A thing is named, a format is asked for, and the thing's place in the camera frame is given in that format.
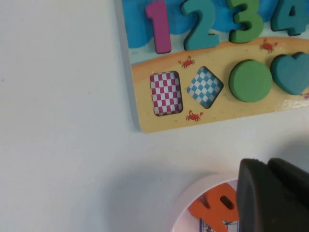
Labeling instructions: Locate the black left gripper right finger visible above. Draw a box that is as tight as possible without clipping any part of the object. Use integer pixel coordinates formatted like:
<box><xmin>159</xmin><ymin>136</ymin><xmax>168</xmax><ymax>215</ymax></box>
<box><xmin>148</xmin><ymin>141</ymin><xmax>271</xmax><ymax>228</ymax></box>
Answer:
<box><xmin>267</xmin><ymin>158</ymin><xmax>309</xmax><ymax>192</ymax></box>

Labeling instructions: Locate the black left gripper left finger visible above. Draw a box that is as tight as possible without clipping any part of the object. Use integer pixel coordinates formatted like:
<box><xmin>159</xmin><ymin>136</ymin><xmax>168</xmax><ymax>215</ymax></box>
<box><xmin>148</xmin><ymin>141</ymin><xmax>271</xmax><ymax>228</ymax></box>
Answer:
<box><xmin>236</xmin><ymin>158</ymin><xmax>309</xmax><ymax>232</ymax></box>

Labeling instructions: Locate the magenta number one piece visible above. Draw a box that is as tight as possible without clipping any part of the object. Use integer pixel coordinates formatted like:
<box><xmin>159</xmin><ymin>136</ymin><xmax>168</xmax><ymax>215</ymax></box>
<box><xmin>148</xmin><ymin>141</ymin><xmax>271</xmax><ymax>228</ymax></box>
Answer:
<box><xmin>144</xmin><ymin>0</ymin><xmax>172</xmax><ymax>55</ymax></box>

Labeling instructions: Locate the orange number ten piece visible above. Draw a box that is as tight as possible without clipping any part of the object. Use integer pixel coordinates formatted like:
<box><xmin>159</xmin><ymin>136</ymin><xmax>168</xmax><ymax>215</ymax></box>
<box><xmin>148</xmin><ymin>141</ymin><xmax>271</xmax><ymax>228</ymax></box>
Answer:
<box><xmin>188</xmin><ymin>182</ymin><xmax>239</xmax><ymax>232</ymax></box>

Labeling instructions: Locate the pink plastic bowl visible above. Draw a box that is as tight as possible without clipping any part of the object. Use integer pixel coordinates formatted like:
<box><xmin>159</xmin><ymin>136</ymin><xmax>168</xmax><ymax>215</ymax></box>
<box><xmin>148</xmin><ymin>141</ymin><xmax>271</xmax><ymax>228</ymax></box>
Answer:
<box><xmin>170</xmin><ymin>172</ymin><xmax>239</xmax><ymax>232</ymax></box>

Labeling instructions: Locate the teal heart piece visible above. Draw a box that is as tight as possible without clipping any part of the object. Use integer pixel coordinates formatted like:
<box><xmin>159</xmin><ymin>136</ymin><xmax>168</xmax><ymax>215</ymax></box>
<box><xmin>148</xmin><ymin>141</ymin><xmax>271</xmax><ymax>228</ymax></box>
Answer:
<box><xmin>269</xmin><ymin>52</ymin><xmax>309</xmax><ymax>96</ymax></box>

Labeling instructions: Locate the green circle piece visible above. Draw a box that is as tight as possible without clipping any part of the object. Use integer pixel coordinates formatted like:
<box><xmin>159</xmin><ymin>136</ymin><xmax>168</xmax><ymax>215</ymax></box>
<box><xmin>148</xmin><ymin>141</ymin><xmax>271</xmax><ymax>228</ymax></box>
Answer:
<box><xmin>228</xmin><ymin>59</ymin><xmax>273</xmax><ymax>102</ymax></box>

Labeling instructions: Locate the colourful wooden puzzle board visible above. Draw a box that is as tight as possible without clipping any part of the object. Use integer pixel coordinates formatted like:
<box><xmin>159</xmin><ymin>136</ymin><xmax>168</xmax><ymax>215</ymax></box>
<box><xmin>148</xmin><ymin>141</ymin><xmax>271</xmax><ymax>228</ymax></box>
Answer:
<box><xmin>113</xmin><ymin>0</ymin><xmax>309</xmax><ymax>133</ymax></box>

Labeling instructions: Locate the teal number four piece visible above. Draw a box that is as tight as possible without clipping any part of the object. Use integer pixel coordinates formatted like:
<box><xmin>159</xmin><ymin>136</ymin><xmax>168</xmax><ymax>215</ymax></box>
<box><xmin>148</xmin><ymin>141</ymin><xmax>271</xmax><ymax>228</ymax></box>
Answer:
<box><xmin>269</xmin><ymin>0</ymin><xmax>309</xmax><ymax>37</ymax></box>

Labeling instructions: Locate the green number three piece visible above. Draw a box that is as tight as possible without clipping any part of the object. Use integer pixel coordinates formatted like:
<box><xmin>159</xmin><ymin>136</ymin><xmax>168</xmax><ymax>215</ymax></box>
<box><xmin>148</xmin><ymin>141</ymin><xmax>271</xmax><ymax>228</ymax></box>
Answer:
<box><xmin>226</xmin><ymin>0</ymin><xmax>265</xmax><ymax>44</ymax></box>

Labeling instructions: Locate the teal number two piece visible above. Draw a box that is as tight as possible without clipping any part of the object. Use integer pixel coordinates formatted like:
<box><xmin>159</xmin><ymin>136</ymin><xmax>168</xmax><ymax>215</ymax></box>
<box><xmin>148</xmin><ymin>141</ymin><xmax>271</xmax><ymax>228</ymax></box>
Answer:
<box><xmin>180</xmin><ymin>0</ymin><xmax>221</xmax><ymax>51</ymax></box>

